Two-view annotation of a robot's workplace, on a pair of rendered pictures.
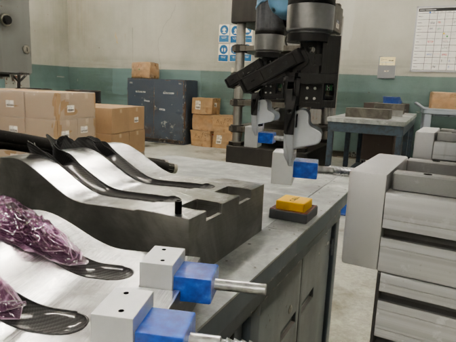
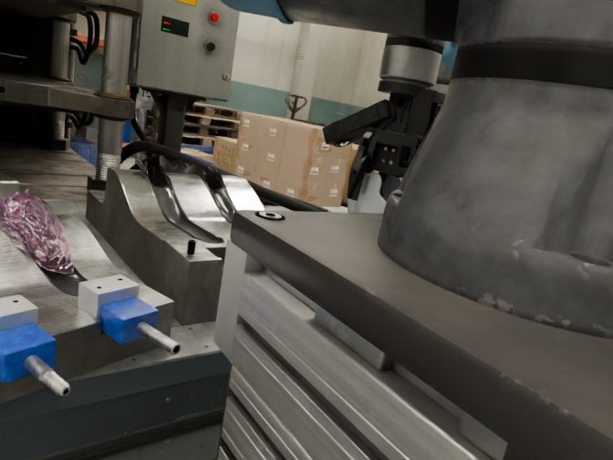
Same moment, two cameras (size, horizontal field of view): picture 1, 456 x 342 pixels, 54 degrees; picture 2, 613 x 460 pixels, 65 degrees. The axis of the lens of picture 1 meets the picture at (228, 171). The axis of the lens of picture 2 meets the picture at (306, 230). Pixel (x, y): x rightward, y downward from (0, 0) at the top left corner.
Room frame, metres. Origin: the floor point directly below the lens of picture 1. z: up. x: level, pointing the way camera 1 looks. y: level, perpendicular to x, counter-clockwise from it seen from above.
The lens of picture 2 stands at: (0.10, -0.31, 1.10)
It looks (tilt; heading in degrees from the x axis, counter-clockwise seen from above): 14 degrees down; 24
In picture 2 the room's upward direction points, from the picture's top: 10 degrees clockwise
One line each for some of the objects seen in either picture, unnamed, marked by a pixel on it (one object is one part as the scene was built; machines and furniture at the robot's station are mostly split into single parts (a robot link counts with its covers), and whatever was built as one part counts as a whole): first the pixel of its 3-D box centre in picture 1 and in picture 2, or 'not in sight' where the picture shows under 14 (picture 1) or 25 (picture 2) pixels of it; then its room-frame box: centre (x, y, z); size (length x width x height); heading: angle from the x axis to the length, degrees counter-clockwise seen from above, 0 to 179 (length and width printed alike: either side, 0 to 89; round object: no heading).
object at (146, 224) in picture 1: (109, 190); (198, 221); (0.79, 0.21, 0.87); 0.50 x 0.26 x 0.14; 64
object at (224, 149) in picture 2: not in sight; (238, 156); (5.29, 3.14, 0.34); 0.63 x 0.45 x 0.40; 65
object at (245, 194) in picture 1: (233, 201); not in sight; (0.73, -0.01, 0.87); 0.05 x 0.05 x 0.04; 64
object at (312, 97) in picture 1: (311, 72); (400, 131); (0.74, -0.13, 1.09); 0.09 x 0.08 x 0.12; 77
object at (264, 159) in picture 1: (289, 89); not in sight; (5.42, -0.70, 1.03); 1.54 x 0.94 x 2.06; 155
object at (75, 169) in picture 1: (112, 165); (200, 196); (0.77, 0.20, 0.92); 0.35 x 0.16 x 0.09; 64
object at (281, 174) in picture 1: (311, 168); not in sight; (0.74, -0.14, 0.93); 0.13 x 0.05 x 0.05; 77
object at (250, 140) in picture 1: (270, 137); not in sight; (1.17, -0.11, 0.93); 0.13 x 0.05 x 0.05; 72
